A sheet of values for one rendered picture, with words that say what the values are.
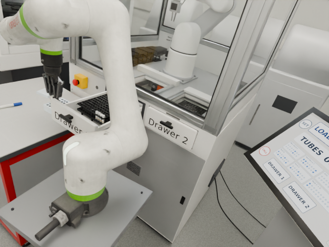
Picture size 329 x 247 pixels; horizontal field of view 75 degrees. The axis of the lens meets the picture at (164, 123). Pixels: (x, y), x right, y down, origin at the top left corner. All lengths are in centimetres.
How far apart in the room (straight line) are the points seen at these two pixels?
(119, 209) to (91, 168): 21
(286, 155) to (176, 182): 62
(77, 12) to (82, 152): 37
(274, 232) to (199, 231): 89
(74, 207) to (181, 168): 62
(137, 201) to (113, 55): 51
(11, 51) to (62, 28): 109
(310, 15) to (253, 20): 325
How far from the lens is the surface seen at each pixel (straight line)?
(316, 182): 82
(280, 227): 100
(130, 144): 71
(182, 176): 120
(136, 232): 170
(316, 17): 410
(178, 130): 105
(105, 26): 71
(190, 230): 180
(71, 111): 101
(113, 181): 89
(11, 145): 113
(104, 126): 99
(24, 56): 177
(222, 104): 94
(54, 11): 65
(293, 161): 86
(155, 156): 124
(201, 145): 105
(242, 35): 88
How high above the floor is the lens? 144
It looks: 31 degrees down
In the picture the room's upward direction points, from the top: 14 degrees clockwise
